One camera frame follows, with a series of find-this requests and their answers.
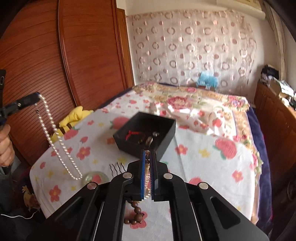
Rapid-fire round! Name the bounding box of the white pearl necklace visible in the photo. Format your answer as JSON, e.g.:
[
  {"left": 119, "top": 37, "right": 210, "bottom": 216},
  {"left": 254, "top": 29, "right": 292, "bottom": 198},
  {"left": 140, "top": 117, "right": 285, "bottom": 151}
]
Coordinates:
[{"left": 34, "top": 93, "right": 83, "bottom": 181}]

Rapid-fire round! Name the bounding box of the brown wooden bead necklace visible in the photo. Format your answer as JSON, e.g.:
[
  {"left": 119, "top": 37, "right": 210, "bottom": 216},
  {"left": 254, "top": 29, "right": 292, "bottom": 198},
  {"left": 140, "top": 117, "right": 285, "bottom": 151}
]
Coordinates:
[{"left": 123, "top": 150, "right": 153, "bottom": 225}]

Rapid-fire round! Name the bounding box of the pale green jade bangle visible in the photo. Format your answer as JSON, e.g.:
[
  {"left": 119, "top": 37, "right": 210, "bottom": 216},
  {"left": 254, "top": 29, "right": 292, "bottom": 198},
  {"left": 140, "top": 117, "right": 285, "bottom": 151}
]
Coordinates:
[{"left": 81, "top": 171, "right": 110, "bottom": 186}]

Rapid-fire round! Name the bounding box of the brown leather bracelet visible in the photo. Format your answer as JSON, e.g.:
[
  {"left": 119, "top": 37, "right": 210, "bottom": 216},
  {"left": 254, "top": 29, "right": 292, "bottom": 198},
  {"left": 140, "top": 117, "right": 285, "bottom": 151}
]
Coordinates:
[{"left": 138, "top": 131, "right": 161, "bottom": 147}]

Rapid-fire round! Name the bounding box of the red string bracelet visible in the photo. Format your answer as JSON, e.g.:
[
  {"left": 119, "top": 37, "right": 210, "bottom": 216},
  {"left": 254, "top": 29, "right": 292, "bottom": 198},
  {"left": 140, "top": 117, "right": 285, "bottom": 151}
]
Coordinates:
[{"left": 124, "top": 129, "right": 147, "bottom": 142}]

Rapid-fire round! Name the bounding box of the black jewelry box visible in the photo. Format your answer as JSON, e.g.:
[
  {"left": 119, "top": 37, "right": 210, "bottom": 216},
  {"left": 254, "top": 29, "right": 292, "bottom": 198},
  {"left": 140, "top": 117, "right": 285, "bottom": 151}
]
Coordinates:
[{"left": 113, "top": 112, "right": 176, "bottom": 161}]

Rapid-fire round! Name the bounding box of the person's left hand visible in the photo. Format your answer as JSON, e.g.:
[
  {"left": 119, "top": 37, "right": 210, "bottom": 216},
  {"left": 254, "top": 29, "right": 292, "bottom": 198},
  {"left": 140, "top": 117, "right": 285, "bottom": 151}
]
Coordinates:
[{"left": 0, "top": 124, "right": 15, "bottom": 167}]

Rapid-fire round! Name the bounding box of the yellow plush toy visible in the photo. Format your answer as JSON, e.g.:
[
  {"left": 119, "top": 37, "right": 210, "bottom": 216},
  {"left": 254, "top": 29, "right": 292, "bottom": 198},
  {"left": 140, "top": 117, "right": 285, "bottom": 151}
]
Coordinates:
[{"left": 51, "top": 106, "right": 93, "bottom": 143}]

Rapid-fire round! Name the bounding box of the red wooden wardrobe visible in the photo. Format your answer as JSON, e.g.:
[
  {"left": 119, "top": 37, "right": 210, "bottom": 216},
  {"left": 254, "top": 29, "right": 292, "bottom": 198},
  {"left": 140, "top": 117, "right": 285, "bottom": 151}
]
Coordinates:
[{"left": 0, "top": 0, "right": 135, "bottom": 167}]

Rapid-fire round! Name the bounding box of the strawberry print bed sheet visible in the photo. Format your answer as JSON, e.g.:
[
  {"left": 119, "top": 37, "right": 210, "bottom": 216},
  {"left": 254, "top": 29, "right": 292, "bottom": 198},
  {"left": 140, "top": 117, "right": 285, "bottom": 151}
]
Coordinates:
[{"left": 29, "top": 92, "right": 258, "bottom": 241}]

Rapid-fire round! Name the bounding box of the floral quilt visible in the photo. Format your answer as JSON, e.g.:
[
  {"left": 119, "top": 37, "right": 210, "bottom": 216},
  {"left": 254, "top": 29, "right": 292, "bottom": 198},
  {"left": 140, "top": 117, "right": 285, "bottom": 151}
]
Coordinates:
[{"left": 133, "top": 82, "right": 263, "bottom": 182}]

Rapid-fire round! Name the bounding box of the navy blue blanket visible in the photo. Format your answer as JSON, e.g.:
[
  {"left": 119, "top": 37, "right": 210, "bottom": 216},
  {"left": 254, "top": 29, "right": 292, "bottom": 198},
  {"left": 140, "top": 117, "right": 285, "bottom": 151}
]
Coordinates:
[{"left": 247, "top": 107, "right": 273, "bottom": 234}]

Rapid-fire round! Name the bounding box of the wooden sideboard cabinet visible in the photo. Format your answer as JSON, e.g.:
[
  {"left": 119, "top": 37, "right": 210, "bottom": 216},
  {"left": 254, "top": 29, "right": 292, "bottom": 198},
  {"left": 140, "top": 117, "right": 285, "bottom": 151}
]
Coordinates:
[{"left": 254, "top": 82, "right": 295, "bottom": 184}]

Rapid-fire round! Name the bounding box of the pink circle pattern curtain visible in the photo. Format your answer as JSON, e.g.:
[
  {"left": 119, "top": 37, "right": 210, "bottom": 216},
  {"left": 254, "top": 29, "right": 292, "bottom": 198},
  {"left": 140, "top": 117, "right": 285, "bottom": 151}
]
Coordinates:
[{"left": 126, "top": 9, "right": 256, "bottom": 95}]

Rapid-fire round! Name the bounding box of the pile of clothes and papers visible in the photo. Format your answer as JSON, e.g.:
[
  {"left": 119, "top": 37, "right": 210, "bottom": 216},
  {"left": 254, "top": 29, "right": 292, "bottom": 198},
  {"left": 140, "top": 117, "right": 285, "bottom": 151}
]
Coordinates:
[{"left": 259, "top": 65, "right": 295, "bottom": 110}]

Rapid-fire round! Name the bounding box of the beige window drape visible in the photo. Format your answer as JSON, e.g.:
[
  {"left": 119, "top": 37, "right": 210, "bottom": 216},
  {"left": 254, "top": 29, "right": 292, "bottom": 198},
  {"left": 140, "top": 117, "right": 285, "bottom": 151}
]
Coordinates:
[{"left": 263, "top": 1, "right": 287, "bottom": 80}]

